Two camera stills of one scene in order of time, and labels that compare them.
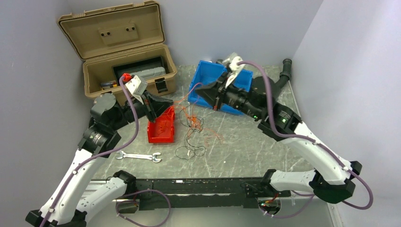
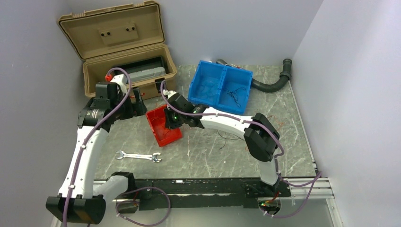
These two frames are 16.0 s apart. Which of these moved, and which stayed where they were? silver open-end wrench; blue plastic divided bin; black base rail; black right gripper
Moved: black right gripper
Stayed: black base rail; blue plastic divided bin; silver open-end wrench
